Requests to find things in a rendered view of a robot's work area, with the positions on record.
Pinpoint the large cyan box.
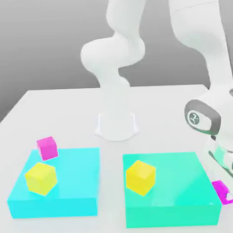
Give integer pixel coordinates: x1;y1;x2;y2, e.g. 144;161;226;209
5;147;103;220

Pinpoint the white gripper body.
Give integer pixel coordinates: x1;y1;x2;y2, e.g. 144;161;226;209
201;140;233;194

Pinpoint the small yellow cube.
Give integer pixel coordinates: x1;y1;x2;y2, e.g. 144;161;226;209
125;159;157;198
24;161;58;197

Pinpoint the large turquoise box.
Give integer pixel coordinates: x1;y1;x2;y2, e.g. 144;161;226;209
122;150;224;229

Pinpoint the small magenta cube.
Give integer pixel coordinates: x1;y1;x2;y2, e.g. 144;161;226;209
36;136;60;162
211;179;233;206

